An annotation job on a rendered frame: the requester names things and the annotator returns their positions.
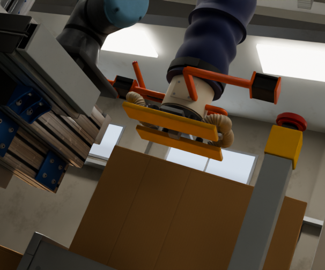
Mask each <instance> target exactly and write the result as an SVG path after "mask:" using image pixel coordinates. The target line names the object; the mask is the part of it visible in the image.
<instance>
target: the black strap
mask: <svg viewBox="0 0 325 270"><path fill-rule="evenodd" d="M187 66H191V67H194V68H198V69H203V70H207V71H212V72H216V73H221V74H222V72H221V71H220V70H219V69H217V68H216V67H215V66H213V65H211V64H209V63H207V62H205V61H203V60H200V59H199V58H194V57H189V56H187V57H179V58H175V59H174V60H172V61H171V63H170V66H169V68H168V70H167V73H168V72H169V71H170V70H171V69H173V68H176V67H187ZM218 84H219V85H220V86H221V90H222V92H221V94H223V92H224V89H225V87H226V83H223V82H218Z"/></svg>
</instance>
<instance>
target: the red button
mask: <svg viewBox="0 0 325 270"><path fill-rule="evenodd" d="M276 123H277V124H278V126H281V127H284V128H289V129H294V130H298V131H302V132H303V131H305V130H306V127H307V122H306V121H305V119H304V118H303V117H301V116H300V115H298V114H295V113H292V112H284V113H282V114H279V115H278V116H277V118H276Z"/></svg>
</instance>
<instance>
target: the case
mask: <svg viewBox="0 0 325 270"><path fill-rule="evenodd" d="M253 189H254V186H251V185H248V184H244V183H240V182H237V181H234V180H231V179H228V178H225V177H221V176H217V175H214V174H211V173H208V172H205V171H201V170H198V169H194V168H191V167H187V166H184V165H181V164H178V163H175V162H171V161H167V160H164V159H161V158H158V157H155V156H151V155H148V154H144V153H141V152H138V151H134V150H131V149H128V148H124V147H121V146H118V145H115V146H114V148H113V150H112V152H111V154H110V157H109V159H108V161H107V163H106V166H105V168H104V170H103V172H102V175H101V177H100V179H99V181H98V184H97V186H96V188H95V190H94V193H93V195H92V198H91V200H90V202H89V204H88V207H87V209H86V211H85V213H84V216H83V218H82V220H81V222H80V224H79V227H78V229H77V231H76V233H75V236H74V238H73V240H72V242H71V245H70V247H69V249H68V251H70V252H73V253H76V254H78V255H80V256H83V257H86V258H89V259H91V260H94V261H96V262H99V263H101V264H104V265H106V266H109V267H112V268H114V269H117V270H227V269H228V266H229V263H230V260H231V256H232V253H233V250H234V247H235V244H236V242H237V239H238V236H239V232H240V229H241V226H242V223H243V220H244V217H245V214H246V211H247V208H248V205H249V202H250V198H251V196H252V193H253ZM306 207H307V202H304V201H301V200H298V199H294V198H291V197H287V196H285V197H284V200H283V203H282V207H281V209H280V213H279V216H278V220H277V223H276V226H275V230H274V233H273V236H272V239H271V243H270V246H269V249H268V253H267V256H266V259H265V262H264V265H263V269H262V270H289V269H290V265H291V261H292V258H293V254H294V251H295V248H296V244H297V241H298V237H299V234H300V229H301V226H302V222H303V219H304V215H305V211H306Z"/></svg>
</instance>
